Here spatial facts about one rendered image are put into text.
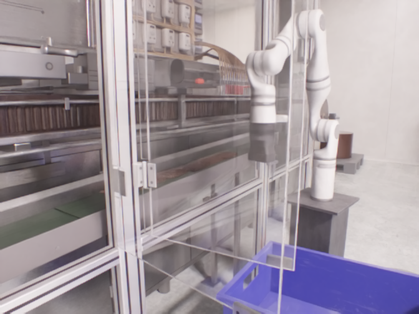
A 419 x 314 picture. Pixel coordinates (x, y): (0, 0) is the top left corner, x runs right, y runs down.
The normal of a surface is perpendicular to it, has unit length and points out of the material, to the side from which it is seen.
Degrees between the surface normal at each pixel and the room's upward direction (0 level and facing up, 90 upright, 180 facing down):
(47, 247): 90
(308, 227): 90
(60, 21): 90
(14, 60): 90
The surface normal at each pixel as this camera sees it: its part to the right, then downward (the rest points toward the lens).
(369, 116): -0.56, 0.15
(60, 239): 0.83, 0.11
